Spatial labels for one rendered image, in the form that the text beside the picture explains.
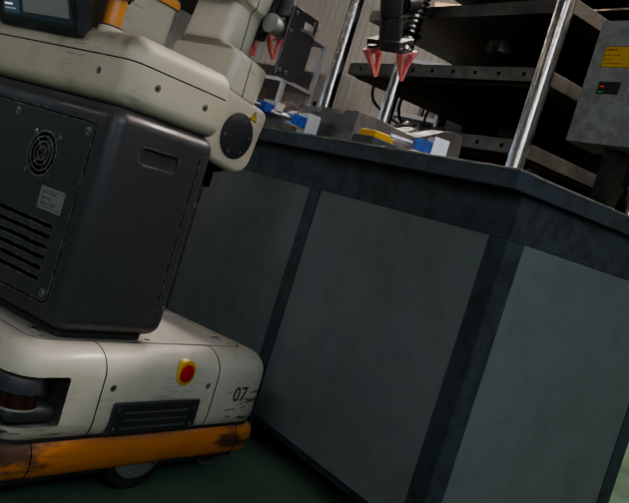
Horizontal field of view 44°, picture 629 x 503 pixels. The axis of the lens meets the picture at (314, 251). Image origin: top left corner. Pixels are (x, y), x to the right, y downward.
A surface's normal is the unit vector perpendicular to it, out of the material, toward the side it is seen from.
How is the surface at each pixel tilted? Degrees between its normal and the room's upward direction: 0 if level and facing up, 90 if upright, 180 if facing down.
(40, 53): 90
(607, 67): 90
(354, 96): 90
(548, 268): 90
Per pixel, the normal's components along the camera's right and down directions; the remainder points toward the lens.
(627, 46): -0.78, -0.21
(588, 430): 0.55, 0.22
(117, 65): -0.55, -0.13
